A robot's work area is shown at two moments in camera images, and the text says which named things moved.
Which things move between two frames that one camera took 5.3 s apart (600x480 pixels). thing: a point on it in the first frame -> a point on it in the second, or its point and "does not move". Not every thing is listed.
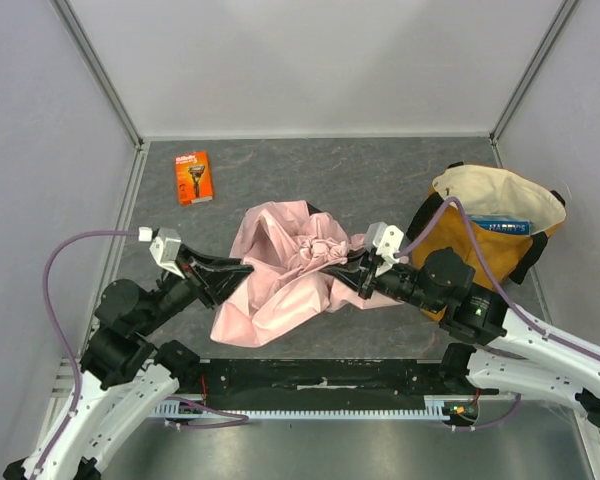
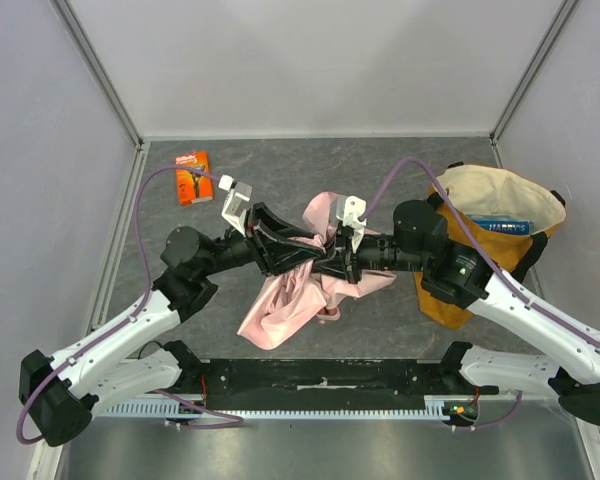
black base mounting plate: x=323 y=385 does not move
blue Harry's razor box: x=502 y=223 does not move
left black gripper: x=198 y=279 -> x=259 y=241
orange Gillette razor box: x=193 y=177 does not move
